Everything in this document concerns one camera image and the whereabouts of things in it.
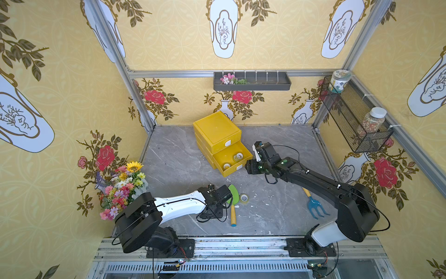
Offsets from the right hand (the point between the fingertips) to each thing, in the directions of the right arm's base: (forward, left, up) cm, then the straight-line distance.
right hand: (254, 162), depth 88 cm
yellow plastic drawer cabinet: (+6, +18, +9) cm, 21 cm away
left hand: (-21, +21, -12) cm, 32 cm away
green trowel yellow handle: (-15, +9, -13) cm, 22 cm away
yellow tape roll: (+4, +8, -2) cm, 9 cm away
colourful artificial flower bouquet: (-19, +60, +5) cm, 63 cm away
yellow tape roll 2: (-15, +5, -11) cm, 19 cm away
